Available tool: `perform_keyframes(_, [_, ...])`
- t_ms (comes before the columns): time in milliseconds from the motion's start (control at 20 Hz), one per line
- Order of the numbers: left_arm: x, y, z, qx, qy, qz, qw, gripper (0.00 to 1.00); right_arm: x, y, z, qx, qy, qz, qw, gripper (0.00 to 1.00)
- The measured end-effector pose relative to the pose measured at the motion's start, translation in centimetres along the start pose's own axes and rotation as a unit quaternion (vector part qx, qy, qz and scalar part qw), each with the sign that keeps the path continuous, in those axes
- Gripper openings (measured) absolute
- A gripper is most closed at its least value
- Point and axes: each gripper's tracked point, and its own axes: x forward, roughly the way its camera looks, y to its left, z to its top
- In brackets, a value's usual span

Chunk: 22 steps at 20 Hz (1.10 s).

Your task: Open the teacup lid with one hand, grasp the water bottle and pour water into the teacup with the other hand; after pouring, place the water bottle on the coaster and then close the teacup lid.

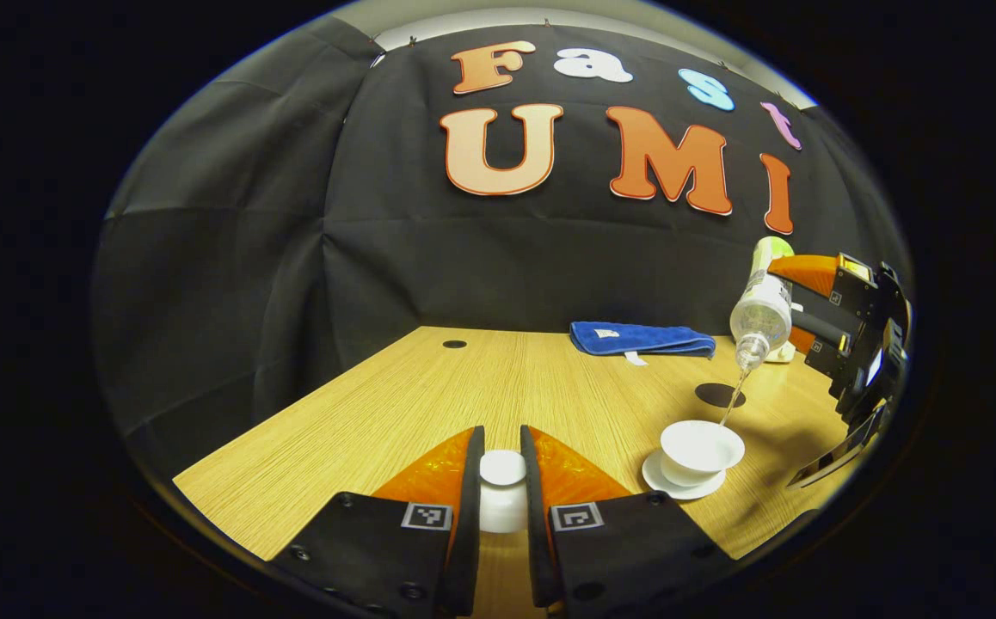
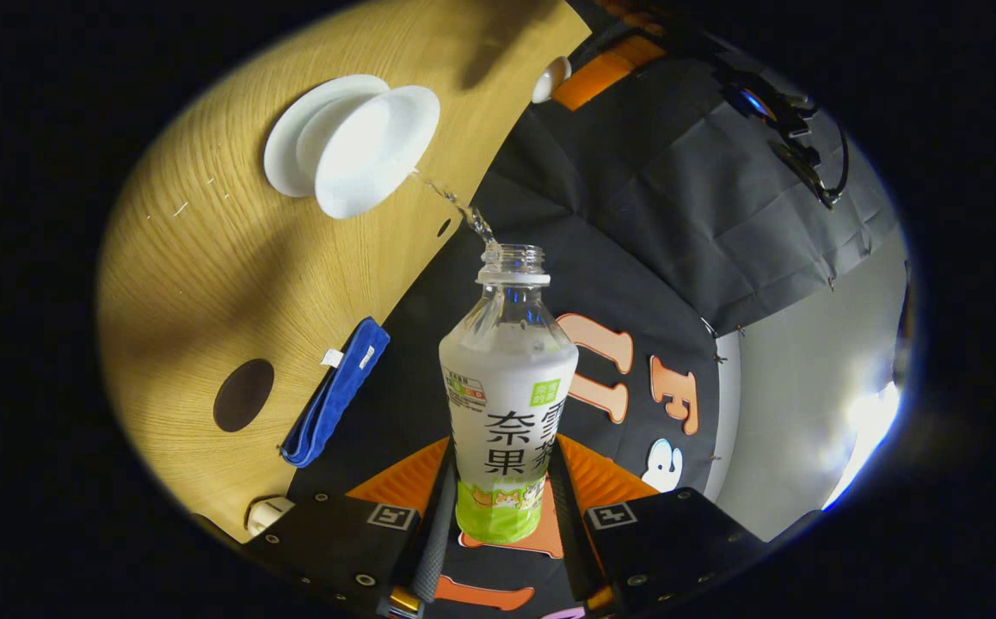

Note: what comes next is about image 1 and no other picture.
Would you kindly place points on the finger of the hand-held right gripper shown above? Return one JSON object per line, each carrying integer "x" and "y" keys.
{"x": 808, "y": 271}
{"x": 816, "y": 331}

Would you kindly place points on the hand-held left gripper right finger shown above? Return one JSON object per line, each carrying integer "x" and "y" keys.
{"x": 535, "y": 550}

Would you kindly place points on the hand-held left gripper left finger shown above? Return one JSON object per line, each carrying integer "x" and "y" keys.
{"x": 470, "y": 550}

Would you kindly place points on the white teacup lid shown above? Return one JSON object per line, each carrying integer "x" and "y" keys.
{"x": 502, "y": 503}

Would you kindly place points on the clear water bottle green label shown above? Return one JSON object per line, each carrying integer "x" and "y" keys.
{"x": 760, "y": 309}

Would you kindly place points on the dark round coaster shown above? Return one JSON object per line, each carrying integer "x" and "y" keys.
{"x": 717, "y": 395}

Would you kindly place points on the white teacup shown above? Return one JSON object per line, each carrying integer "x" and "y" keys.
{"x": 700, "y": 447}

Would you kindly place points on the white saucer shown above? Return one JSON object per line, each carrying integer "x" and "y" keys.
{"x": 670, "y": 488}

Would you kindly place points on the blue towel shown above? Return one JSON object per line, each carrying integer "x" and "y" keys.
{"x": 636, "y": 338}

